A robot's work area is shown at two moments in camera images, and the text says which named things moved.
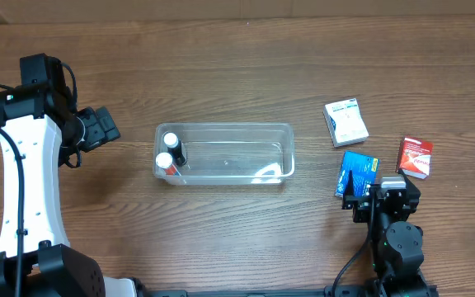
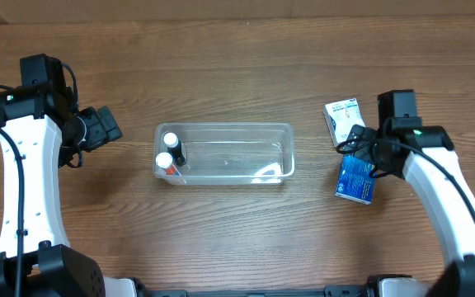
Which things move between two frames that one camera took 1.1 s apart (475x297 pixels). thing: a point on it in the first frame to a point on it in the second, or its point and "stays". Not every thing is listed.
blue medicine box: x=364 y=169 stays
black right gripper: x=358 y=203 to x=361 y=139
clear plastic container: x=223 y=153 stays
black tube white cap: x=175 y=147 stays
